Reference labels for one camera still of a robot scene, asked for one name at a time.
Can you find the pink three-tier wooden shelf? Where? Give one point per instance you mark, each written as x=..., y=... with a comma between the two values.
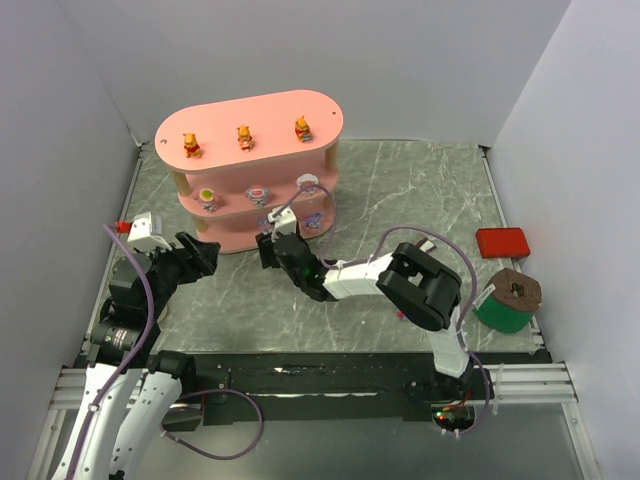
x=235, y=161

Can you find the orange bear toy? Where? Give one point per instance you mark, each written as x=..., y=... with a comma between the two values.
x=245, y=138
x=191, y=146
x=302, y=130

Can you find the beige round disc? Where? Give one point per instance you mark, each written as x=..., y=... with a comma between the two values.
x=163, y=314

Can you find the brown chocolate bar wrapper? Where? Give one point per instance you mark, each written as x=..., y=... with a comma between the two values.
x=425, y=245

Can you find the red box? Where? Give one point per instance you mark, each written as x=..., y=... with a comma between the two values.
x=502, y=243

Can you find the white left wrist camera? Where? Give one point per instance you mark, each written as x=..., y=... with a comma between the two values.
x=145, y=234

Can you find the pink cup toy yellow top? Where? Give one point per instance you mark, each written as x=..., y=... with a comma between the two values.
x=208, y=200

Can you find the black base frame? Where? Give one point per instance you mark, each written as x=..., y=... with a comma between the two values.
x=231, y=388

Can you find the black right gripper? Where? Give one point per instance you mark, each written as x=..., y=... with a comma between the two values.
x=277, y=246

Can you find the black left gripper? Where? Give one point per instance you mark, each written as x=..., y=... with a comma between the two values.
x=185, y=255

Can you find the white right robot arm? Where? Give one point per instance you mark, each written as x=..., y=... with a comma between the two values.
x=423, y=289

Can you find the green brown tape roll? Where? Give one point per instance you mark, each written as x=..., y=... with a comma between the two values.
x=508, y=302

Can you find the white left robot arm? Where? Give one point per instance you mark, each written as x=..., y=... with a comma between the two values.
x=126, y=391

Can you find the pink cloud toy blue bows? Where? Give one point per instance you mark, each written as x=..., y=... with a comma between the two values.
x=258, y=195

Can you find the pink white frilly toy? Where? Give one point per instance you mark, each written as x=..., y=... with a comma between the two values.
x=307, y=184

